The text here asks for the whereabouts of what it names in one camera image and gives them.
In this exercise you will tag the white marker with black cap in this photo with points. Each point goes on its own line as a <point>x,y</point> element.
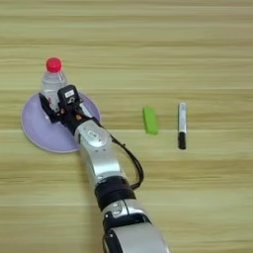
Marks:
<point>182,115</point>

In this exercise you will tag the lavender round plate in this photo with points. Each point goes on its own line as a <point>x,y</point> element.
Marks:
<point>36,131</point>

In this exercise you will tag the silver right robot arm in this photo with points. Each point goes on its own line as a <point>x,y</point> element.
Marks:
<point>102,158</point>

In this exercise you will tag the clear water bottle red cap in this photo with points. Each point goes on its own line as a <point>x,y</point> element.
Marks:
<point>52,77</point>

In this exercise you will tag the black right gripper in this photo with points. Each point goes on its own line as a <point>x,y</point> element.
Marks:
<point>70,118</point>

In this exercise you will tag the green rectangular block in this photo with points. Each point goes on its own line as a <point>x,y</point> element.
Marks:
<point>150,120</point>

